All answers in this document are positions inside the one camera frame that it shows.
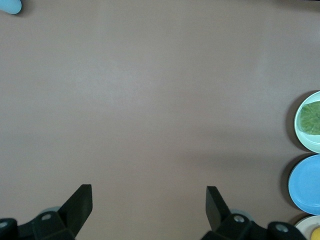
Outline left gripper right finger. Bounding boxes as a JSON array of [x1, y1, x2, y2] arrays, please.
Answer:
[[201, 185, 270, 240]]

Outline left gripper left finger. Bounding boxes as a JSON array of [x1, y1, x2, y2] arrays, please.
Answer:
[[17, 184, 94, 240]]

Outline green lettuce leaf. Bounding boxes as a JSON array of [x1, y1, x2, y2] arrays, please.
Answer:
[[299, 99, 320, 136]]

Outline beige round plate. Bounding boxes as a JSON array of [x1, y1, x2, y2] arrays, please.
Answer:
[[294, 215, 320, 240]]

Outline blue round plate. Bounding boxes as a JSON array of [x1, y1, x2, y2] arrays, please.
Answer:
[[287, 154, 320, 216]]

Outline pale green round plate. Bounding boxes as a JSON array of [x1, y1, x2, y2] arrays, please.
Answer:
[[294, 90, 320, 154]]

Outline pale rounded object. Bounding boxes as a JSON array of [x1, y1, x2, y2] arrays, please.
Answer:
[[0, 0, 23, 16]]

